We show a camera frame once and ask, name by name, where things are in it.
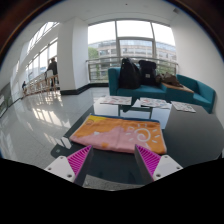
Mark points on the seated person far left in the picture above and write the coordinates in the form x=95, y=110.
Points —
x=24, y=87

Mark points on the standing person in dark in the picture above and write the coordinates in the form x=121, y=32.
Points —
x=53, y=66

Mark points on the magazine on table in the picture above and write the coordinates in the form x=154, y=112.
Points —
x=117, y=100
x=179, y=106
x=154, y=103

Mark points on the wooden bar stool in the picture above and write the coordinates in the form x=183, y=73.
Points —
x=49, y=79

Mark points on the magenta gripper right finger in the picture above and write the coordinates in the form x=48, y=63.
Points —
x=153, y=166

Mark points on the black backpack right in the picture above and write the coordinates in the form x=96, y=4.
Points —
x=148, y=72

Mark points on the black backpack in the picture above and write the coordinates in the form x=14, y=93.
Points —
x=129, y=77
x=148, y=72

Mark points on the teal sofa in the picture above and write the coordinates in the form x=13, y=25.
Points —
x=199, y=93

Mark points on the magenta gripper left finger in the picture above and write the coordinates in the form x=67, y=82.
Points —
x=74, y=167

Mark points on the magazine left on table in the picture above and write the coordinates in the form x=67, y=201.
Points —
x=117, y=100

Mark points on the metal window railing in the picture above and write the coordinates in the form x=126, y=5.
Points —
x=98, y=67

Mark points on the magazine middle on table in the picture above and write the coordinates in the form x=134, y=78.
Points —
x=154, y=103

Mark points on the brown bag on sofa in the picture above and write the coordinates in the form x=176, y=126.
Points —
x=168, y=79

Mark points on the black backpack left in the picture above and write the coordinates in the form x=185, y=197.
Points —
x=129, y=77

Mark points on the orange pink beach towel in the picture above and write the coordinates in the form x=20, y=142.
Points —
x=119, y=134

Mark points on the magazine right on table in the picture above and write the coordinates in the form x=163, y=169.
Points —
x=179, y=106

